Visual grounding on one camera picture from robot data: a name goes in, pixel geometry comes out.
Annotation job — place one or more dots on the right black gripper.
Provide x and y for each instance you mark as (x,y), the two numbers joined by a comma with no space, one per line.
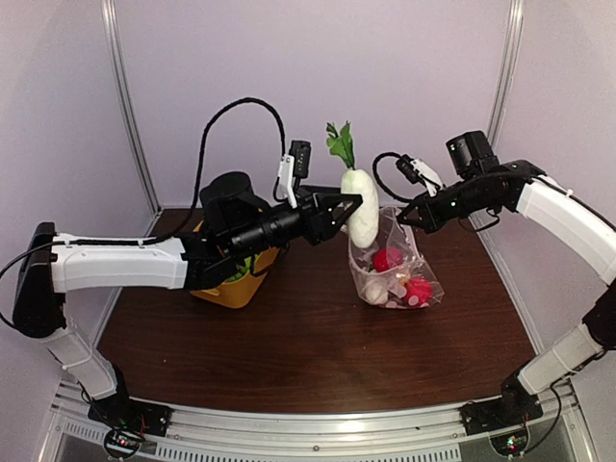
(431,220)

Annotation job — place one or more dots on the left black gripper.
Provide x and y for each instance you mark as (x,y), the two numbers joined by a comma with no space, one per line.
(324,201)

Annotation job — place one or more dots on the white plush daikon radish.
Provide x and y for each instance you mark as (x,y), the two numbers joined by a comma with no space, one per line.
(362,225)

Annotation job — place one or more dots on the clear zip top bag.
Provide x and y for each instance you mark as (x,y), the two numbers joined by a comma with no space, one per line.
(390,233)

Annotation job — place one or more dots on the red plush apple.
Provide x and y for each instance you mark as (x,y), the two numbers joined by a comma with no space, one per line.
(418,292)

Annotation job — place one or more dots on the yellow plastic basket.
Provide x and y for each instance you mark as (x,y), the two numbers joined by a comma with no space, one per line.
(237,295)

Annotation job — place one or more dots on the small red plush fruit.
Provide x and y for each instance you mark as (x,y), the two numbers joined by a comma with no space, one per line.
(387,258)

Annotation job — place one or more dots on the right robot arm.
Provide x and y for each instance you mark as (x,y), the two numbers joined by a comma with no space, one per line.
(520,187)

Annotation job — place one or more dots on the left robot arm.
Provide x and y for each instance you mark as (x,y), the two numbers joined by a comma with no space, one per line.
(57,263)

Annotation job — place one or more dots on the green plush vegetable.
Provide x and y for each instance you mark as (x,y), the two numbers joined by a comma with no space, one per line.
(242,270)

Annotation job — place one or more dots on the right circuit board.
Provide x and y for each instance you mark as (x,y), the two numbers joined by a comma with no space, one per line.
(510,444)

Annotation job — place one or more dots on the circuit board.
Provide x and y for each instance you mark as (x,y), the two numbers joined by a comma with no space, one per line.
(510,444)
(120,444)

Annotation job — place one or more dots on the left circuit board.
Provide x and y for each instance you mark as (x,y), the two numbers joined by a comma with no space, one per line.
(120,444)

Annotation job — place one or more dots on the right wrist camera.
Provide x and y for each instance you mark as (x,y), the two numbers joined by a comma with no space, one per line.
(416,171)

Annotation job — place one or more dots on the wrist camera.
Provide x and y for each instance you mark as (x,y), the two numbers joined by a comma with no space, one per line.
(416,171)
(293,168)

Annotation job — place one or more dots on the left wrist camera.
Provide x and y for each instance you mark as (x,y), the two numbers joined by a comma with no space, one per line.
(293,168)

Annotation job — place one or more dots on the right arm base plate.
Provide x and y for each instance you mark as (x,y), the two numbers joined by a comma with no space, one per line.
(491,415)

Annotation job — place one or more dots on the right aluminium frame post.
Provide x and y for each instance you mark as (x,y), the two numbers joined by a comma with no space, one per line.
(509,59)

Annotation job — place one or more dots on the aluminium frame post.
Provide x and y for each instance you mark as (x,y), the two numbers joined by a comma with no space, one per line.
(509,59)
(112,33)

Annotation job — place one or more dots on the front aluminium rail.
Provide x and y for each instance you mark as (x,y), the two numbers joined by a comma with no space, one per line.
(432,433)

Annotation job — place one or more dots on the left aluminium frame post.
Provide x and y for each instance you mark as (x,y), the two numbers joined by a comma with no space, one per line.
(112,33)

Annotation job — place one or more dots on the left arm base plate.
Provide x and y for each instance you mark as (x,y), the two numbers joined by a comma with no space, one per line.
(130,415)

